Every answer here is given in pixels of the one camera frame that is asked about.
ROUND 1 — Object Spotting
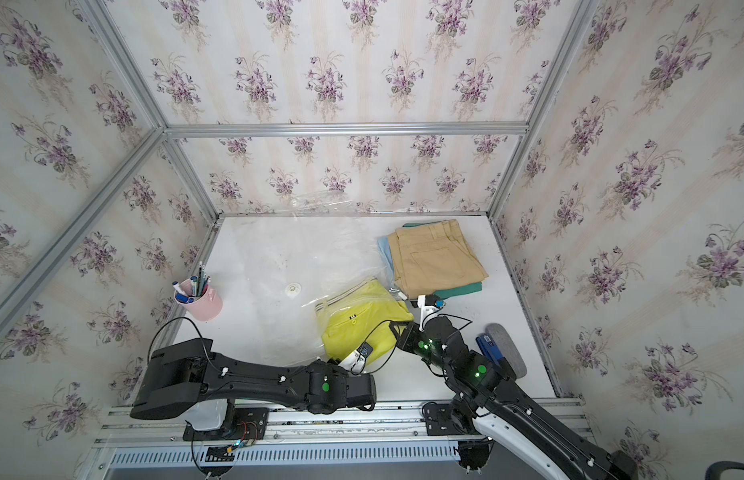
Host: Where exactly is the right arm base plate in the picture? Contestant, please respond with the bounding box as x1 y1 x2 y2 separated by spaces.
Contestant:
421 400 478 436

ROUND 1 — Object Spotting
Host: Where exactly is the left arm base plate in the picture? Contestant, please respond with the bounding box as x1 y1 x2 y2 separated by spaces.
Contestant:
183 407 270 443

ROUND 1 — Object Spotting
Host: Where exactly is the pink pen cup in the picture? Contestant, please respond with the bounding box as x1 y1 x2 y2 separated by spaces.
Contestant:
172 263 224 322

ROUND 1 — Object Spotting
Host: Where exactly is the clear plastic vacuum bag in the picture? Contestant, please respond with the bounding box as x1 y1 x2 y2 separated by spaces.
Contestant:
210 210 402 366

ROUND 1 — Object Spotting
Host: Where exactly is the green garment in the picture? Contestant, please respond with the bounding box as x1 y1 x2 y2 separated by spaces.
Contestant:
401 220 484 302

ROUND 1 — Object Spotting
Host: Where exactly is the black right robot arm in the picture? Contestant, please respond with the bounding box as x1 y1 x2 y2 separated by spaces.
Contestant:
391 315 638 479

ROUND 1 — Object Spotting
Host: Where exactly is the aluminium mounting rail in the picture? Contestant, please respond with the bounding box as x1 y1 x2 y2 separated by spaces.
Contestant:
92 395 592 448

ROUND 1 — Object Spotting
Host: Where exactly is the yellow garment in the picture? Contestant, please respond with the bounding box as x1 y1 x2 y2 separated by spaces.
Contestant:
315 277 414 363

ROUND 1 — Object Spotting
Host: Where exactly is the white slotted cable duct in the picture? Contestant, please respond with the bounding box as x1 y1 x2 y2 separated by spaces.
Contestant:
109 440 459 469

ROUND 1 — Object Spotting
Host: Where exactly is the light blue garment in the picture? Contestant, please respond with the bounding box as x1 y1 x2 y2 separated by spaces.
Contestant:
377 236 395 286

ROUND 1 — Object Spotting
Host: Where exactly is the beige garment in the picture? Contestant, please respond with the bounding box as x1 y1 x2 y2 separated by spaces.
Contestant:
386 218 490 295

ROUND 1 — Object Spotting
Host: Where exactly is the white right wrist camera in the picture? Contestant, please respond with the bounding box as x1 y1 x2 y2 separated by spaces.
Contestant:
414 294 445 331

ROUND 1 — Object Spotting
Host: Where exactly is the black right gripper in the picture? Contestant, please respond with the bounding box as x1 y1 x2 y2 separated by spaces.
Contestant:
390 319 457 379

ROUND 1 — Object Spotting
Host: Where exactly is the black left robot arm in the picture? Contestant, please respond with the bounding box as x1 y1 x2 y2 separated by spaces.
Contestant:
130 338 377 432

